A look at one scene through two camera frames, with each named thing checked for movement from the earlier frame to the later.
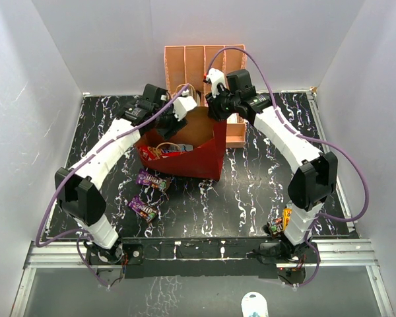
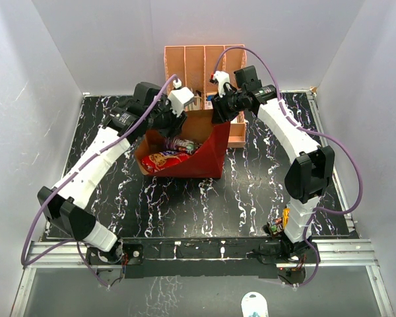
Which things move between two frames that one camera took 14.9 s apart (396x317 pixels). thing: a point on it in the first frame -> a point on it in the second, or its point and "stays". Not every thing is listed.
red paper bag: [205, 137] stays
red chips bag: [148, 153] -> [155, 162]
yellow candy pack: [286, 217] stays
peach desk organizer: [189, 65] stays
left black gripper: [175, 125] stays
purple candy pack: [143, 177] -> [189, 146]
